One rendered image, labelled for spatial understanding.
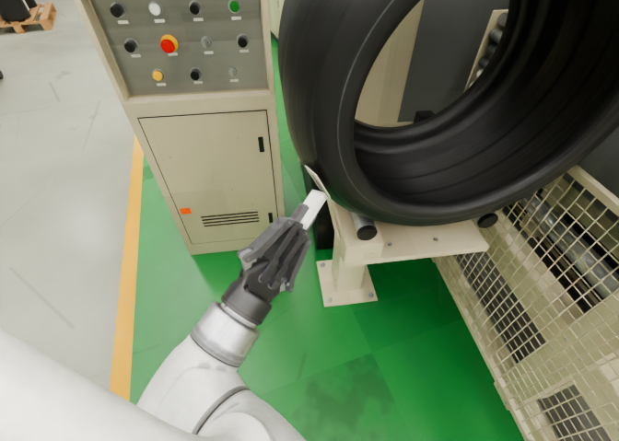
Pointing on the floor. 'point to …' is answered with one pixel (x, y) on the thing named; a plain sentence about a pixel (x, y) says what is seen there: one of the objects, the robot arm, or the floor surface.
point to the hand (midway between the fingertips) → (309, 209)
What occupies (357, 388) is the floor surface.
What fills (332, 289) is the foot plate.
